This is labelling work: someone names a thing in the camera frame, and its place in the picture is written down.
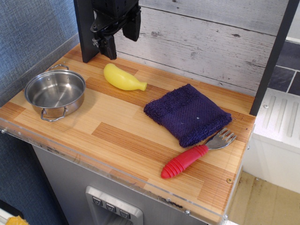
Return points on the red handled metal fork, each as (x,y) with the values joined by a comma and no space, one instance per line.
(181,162)

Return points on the white grooved side unit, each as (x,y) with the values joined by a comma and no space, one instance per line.
(273,152)

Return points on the clear acrylic table edge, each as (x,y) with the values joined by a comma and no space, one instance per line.
(135,155)

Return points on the silver dispenser button panel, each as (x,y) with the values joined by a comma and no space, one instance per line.
(109,210)

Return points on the yellow toy banana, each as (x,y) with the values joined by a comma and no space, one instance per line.
(122,79)

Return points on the yellow black object on floor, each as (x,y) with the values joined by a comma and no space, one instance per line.
(11,216)

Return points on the purple folded towel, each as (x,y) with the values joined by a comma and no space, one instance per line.
(188,115)

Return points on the left black post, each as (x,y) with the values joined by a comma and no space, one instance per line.
(85,18)

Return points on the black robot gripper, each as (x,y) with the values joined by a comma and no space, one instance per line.
(112,16)

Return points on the right black post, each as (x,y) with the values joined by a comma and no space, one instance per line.
(274,55)

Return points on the stainless steel pot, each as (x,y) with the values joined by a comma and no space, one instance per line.
(56,93)

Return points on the black post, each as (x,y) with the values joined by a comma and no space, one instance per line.
(85,18)
(274,55)

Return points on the grey toy fridge cabinet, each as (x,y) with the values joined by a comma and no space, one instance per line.
(98,187)

